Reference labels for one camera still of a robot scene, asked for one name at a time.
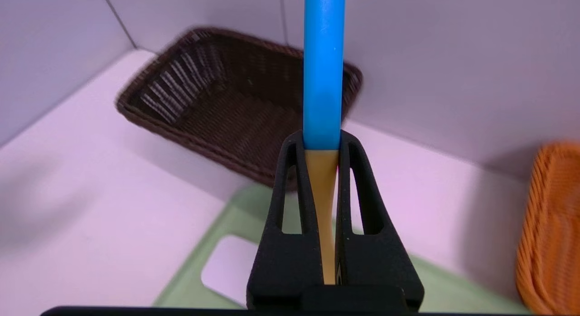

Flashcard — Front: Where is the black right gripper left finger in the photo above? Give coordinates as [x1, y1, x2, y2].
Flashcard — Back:
[247, 130, 325, 307]

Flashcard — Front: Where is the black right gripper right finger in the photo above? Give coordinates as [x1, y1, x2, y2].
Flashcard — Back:
[334, 130, 425, 310]

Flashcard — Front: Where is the wooden spoon with blue handle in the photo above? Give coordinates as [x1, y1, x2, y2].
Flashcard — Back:
[303, 0, 346, 285]

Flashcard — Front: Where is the dark brown wicker basket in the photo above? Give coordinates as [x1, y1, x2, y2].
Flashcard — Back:
[116, 27, 363, 190]

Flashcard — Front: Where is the orange wicker basket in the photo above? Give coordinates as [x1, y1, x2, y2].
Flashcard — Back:
[516, 141, 580, 315]

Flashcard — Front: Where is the white flat router box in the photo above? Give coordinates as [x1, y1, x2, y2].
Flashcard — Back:
[201, 235, 261, 307]

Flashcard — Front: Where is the light green plastic tray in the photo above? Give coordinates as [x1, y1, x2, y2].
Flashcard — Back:
[154, 185, 531, 313]

